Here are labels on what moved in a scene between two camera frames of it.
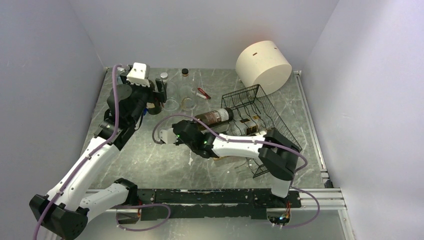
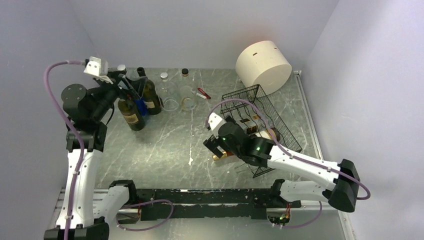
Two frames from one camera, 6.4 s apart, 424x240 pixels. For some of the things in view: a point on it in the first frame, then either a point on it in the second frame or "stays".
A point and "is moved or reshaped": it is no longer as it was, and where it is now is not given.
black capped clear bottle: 188,95 stays
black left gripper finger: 165,96 → 138,85
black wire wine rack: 252,113 stays
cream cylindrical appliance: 263,63 stays
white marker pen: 201,96 stays
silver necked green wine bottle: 215,117 is moved or reshaped
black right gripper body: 193,148 → 239,153
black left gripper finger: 159,82 → 114,75
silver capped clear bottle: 172,103 stays
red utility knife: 204,93 stays
